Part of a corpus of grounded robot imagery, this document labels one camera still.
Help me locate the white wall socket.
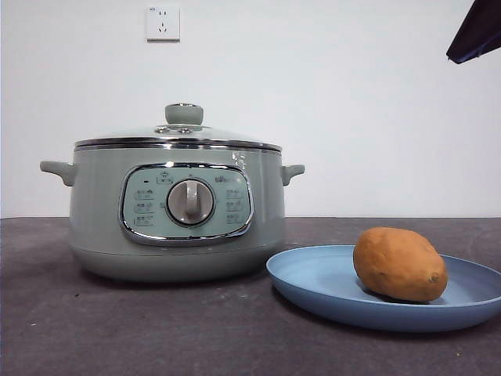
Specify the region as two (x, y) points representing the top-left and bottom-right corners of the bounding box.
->
(146, 5), (182, 43)

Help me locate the blue round plate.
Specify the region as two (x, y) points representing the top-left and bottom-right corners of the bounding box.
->
(265, 244), (501, 333)

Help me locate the brown potato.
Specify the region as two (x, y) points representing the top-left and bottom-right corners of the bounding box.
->
(352, 226), (449, 304)

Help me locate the pale green electric steamer pot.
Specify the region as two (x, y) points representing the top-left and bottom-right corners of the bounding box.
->
(39, 143), (306, 284)

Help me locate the glass lid with green knob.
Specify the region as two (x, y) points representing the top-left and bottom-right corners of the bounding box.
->
(74, 102), (283, 152)

